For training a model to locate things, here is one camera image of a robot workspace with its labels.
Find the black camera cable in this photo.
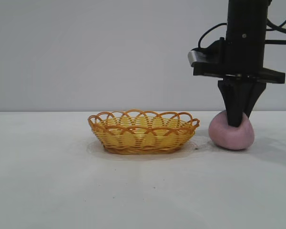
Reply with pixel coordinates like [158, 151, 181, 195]
[198, 22, 227, 50]

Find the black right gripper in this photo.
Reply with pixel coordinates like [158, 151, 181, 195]
[193, 10, 286, 127]

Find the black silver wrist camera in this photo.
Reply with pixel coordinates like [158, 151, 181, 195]
[187, 37, 226, 68]

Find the yellow orange woven basket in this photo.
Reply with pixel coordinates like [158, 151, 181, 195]
[87, 109, 201, 155]

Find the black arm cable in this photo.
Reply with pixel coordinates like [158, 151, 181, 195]
[265, 39, 286, 46]
[266, 0, 286, 37]

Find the pink peach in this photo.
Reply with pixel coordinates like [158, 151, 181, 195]
[208, 111, 255, 150]

